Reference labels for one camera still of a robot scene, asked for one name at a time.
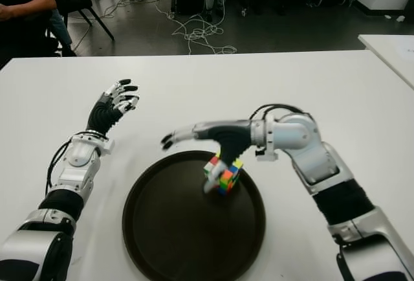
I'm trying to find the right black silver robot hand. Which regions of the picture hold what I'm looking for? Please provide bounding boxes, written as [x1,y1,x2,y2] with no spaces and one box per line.
[160,119,254,195]

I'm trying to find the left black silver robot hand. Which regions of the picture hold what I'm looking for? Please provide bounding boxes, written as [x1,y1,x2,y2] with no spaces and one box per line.
[86,78,140,133]

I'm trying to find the multicoloured Rubik's cube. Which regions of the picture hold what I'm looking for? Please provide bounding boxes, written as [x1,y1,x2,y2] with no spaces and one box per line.
[203,153,244,196]

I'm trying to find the dark round plate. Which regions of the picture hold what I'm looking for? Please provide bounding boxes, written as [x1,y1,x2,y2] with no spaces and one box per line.
[122,150,267,281]

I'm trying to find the seated person in black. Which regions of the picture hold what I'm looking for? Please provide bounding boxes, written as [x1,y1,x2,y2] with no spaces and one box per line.
[0,0,78,65]

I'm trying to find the black folding chair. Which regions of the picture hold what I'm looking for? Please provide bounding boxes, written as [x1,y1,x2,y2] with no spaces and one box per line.
[51,0,116,55]

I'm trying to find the white side table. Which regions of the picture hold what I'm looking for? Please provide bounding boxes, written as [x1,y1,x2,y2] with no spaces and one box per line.
[357,34,414,89]

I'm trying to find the white paper sheet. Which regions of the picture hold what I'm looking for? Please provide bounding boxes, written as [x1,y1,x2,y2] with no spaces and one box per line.
[397,39,414,60]

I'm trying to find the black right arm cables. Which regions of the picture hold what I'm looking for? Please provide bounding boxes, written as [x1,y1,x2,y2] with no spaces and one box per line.
[250,102,313,122]

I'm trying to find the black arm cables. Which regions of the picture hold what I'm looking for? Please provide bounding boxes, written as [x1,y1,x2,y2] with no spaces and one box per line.
[250,102,313,122]
[47,138,77,194]

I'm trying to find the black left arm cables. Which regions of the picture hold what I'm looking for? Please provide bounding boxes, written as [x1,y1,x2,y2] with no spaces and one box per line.
[47,138,77,194]

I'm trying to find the tangled white floor cable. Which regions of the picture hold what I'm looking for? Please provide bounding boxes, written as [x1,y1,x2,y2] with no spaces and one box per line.
[155,1,239,55]

